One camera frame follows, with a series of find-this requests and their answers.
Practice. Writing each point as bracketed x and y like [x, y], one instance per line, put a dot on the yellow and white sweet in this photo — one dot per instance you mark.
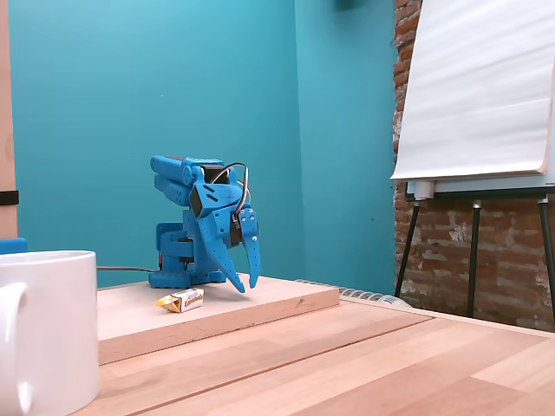
[182, 300]

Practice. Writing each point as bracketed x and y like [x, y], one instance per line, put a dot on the white ceramic mug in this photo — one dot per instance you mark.
[52, 329]

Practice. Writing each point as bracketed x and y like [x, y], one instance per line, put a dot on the light wooden board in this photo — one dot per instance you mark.
[243, 303]

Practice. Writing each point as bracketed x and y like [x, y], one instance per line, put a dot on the red and black power lead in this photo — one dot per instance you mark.
[126, 268]

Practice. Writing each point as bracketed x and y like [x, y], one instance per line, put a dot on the white radiator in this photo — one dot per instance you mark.
[373, 296]

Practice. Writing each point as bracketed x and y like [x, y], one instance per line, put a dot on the flipchart easel with black legs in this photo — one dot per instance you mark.
[474, 242]

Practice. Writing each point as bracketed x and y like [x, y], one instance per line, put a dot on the white flipchart paper pad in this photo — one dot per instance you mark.
[477, 86]

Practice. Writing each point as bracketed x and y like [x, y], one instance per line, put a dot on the blue printed mount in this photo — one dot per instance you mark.
[12, 245]

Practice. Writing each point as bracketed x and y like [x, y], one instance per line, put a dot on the wooden post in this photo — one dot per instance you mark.
[5, 108]

